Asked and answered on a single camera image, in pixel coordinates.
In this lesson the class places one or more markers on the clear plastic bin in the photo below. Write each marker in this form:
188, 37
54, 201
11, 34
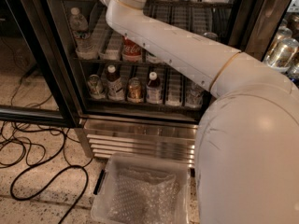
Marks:
118, 161

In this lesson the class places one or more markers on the dark tea bottle white cap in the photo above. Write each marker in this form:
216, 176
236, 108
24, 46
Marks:
154, 89

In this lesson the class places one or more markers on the small clear water bottle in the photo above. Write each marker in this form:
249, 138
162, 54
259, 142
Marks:
194, 98

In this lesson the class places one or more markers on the brown tea bottle white cap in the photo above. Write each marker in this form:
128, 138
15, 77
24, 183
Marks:
115, 88

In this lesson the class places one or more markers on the bubble wrap sheet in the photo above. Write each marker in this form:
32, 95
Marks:
144, 196

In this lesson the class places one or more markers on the stainless steel fridge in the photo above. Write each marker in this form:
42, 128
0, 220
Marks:
137, 129

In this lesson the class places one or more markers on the green white can bottom shelf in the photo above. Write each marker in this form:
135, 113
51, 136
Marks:
95, 87

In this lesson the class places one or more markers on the open glass fridge door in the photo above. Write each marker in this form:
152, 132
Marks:
34, 84

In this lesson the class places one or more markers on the clear water bottle middle shelf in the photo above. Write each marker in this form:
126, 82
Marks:
80, 30

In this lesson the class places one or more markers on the red coca cola can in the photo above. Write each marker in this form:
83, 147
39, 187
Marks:
131, 51

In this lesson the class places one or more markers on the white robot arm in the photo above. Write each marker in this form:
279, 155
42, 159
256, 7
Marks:
246, 148

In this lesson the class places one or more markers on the white green soda can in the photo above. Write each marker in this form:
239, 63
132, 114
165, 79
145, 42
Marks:
152, 58

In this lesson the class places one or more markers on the closed glass fridge door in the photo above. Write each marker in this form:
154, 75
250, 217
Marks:
263, 24

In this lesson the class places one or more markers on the silver can compartment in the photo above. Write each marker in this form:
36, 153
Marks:
282, 54
282, 33

